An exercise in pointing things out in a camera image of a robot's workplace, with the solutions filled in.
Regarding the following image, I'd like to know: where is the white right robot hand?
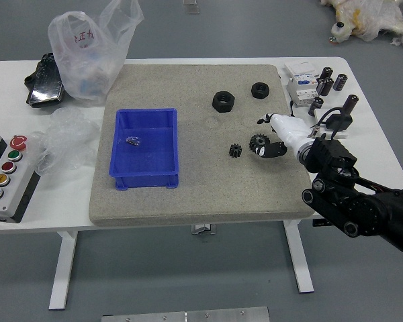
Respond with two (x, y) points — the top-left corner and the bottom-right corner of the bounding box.
(255, 113), (315, 160)

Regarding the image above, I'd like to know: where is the large black gear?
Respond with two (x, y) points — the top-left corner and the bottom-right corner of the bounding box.
(249, 133), (269, 157)

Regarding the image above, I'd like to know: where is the small black gear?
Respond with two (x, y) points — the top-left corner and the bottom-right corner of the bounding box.
(227, 143), (244, 161)

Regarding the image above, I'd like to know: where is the small black hex nut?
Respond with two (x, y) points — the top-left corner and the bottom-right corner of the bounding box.
(251, 81), (271, 99)

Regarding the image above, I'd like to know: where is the large black hex nut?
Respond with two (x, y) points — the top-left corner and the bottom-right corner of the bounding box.
(212, 91), (236, 113)

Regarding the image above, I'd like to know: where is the grey button control box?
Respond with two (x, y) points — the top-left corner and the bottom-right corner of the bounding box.
(0, 129), (42, 224)

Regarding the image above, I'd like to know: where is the white circuit breaker blue label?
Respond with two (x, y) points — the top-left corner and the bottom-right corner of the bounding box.
(284, 62), (320, 107)

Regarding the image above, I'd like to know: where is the white power socket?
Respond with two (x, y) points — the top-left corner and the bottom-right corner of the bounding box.
(323, 115), (349, 140)

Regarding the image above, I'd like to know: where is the black plug adapter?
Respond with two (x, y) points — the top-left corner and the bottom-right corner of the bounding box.
(325, 113), (353, 132)

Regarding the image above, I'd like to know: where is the grey-brown mat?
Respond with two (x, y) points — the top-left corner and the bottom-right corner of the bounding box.
(88, 64), (317, 226)

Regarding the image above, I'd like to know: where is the white table leg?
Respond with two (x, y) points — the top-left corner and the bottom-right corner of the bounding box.
(48, 230), (78, 311)
(282, 221), (315, 294)

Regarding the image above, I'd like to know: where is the plastic-wrapped plush toy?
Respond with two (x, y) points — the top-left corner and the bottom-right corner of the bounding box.
(320, 0), (403, 54)

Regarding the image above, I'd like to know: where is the blue plastic bin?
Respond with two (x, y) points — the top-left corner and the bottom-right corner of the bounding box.
(107, 107), (181, 191)

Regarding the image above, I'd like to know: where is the small metal floor plate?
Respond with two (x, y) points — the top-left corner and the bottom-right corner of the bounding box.
(183, 0), (202, 15)

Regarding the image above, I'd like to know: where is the long metal floor plate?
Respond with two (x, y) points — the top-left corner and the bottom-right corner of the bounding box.
(101, 306), (271, 322)

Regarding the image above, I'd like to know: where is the white plastic bag red print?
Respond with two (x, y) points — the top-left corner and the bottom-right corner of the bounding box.
(48, 0), (144, 107)

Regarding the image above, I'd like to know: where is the crumpled clear plastic wrap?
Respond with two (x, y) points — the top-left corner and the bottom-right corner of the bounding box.
(29, 107), (101, 176)

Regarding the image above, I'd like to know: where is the shiny black plastic tray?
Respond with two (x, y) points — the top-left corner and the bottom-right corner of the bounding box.
(24, 52), (66, 109)

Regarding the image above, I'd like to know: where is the metal table bracket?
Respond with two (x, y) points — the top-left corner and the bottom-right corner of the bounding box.
(190, 223), (218, 235)

